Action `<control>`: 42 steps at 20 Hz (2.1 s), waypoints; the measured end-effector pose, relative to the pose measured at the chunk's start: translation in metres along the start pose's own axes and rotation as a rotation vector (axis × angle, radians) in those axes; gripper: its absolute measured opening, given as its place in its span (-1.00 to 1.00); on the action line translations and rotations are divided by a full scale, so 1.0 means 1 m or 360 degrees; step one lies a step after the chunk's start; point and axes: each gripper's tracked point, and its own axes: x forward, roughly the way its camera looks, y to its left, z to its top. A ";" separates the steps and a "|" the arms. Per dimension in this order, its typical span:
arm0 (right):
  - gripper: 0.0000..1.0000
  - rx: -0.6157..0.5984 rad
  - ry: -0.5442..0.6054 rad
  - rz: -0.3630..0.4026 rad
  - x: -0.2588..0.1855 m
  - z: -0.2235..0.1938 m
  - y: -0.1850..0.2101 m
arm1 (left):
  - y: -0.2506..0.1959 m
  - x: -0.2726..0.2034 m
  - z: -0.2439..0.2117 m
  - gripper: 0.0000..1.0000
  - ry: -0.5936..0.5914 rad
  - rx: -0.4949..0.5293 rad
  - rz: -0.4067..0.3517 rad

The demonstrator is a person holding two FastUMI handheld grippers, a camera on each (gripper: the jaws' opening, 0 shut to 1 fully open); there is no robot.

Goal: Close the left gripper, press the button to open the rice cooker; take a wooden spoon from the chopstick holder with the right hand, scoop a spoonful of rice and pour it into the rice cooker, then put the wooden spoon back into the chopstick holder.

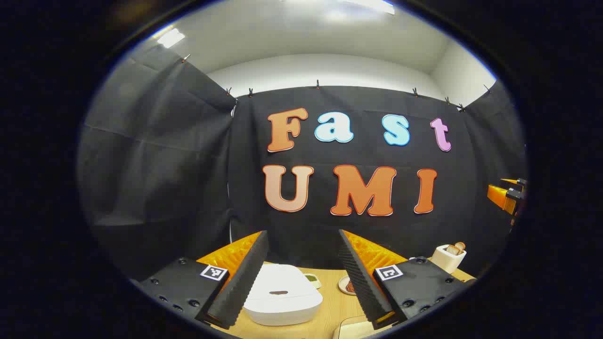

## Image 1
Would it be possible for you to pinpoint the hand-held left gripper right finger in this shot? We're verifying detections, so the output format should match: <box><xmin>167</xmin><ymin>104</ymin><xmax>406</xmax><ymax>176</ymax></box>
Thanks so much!
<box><xmin>338</xmin><ymin>229</ymin><xmax>476</xmax><ymax>330</ymax></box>

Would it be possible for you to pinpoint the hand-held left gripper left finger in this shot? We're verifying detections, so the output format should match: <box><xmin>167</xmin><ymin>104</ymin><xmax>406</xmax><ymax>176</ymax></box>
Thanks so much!
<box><xmin>134</xmin><ymin>231</ymin><xmax>269</xmax><ymax>330</ymax></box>

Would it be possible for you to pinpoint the clear rice container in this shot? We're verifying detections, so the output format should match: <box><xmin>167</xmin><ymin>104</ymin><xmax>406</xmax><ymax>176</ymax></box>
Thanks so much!
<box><xmin>333</xmin><ymin>315</ymin><xmax>391</xmax><ymax>339</ymax></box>

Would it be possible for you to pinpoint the white rice cooker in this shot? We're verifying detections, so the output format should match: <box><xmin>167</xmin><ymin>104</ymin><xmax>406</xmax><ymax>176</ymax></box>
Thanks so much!
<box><xmin>244</xmin><ymin>264</ymin><xmax>324</xmax><ymax>326</ymax></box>

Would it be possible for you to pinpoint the white toaster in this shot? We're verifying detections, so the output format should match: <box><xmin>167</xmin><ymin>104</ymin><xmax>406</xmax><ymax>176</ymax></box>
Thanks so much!
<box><xmin>431</xmin><ymin>244</ymin><xmax>467</xmax><ymax>274</ymax></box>

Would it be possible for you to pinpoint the black backdrop cloth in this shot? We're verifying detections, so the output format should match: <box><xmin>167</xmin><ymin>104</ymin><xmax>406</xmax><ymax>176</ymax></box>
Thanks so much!
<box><xmin>78</xmin><ymin>45</ymin><xmax>527</xmax><ymax>283</ymax></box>

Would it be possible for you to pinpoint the ceiling light panel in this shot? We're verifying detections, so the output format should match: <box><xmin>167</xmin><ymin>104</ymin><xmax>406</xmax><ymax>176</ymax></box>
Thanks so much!
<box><xmin>157</xmin><ymin>28</ymin><xmax>186</xmax><ymax>48</ymax></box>

